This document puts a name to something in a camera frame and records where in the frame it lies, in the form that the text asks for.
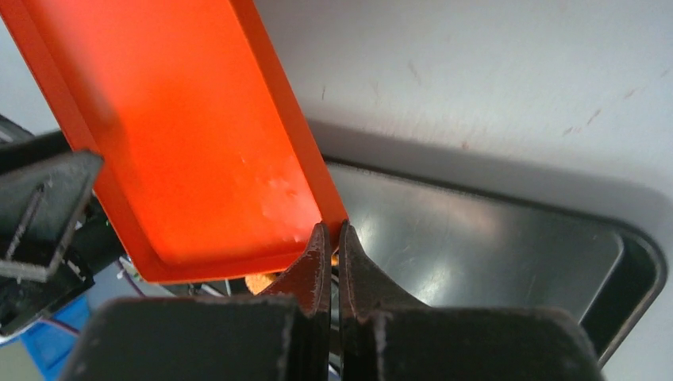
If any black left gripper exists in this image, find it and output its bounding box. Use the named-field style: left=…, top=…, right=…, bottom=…
left=1, top=117, right=125, bottom=337

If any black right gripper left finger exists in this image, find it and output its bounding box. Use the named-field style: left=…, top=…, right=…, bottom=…
left=260, top=223, right=332, bottom=380

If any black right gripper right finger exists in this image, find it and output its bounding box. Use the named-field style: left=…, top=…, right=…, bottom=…
left=339, top=221, right=426, bottom=380

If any black baking tray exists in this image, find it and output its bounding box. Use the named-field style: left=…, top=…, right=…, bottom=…
left=327, top=160, right=667, bottom=364

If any orange box lid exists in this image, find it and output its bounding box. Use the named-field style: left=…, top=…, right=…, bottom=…
left=1, top=1, right=348, bottom=283

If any orange swirl cookie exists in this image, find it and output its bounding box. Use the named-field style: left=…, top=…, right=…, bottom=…
left=244, top=273, right=278, bottom=295

